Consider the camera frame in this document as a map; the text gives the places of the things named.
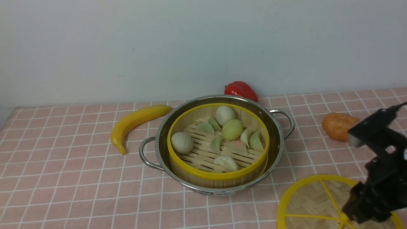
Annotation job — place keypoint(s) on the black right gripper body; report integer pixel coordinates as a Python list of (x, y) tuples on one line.
[(383, 192)]

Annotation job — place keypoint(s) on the woven bamboo steamer lid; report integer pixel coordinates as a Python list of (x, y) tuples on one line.
[(315, 202)]

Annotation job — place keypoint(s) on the bamboo steamer basket yellow rim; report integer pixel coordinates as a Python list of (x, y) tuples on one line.
[(197, 167)]

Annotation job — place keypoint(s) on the orange-brown bread roll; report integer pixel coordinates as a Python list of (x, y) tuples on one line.
[(336, 125)]

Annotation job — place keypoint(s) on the green dumpling lower left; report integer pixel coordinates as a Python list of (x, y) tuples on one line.
[(255, 142)]

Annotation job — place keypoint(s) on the cream folded dumpling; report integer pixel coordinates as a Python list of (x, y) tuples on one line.
[(226, 164)]

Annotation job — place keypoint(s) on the yellow-green round bun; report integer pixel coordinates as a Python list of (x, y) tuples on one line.
[(232, 130)]

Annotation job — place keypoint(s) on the white round bun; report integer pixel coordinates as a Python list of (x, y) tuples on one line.
[(224, 114)]

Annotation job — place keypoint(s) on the red bell pepper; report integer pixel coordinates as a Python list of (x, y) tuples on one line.
[(241, 89)]

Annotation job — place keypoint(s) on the pale green dumpling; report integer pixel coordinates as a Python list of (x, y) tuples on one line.
[(205, 127)]

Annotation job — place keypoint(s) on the white bun at bottom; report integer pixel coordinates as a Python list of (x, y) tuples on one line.
[(182, 143)]

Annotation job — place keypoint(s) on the yellow plastic banana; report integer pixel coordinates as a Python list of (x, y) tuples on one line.
[(129, 122)]

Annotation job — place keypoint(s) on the pink checkered tablecloth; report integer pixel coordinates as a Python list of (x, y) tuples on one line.
[(59, 171)]

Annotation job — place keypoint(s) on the black wrist camera on right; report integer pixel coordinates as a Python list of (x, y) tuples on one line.
[(375, 133)]

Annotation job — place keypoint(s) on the stainless steel two-handled pot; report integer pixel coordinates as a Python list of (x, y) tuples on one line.
[(154, 151)]

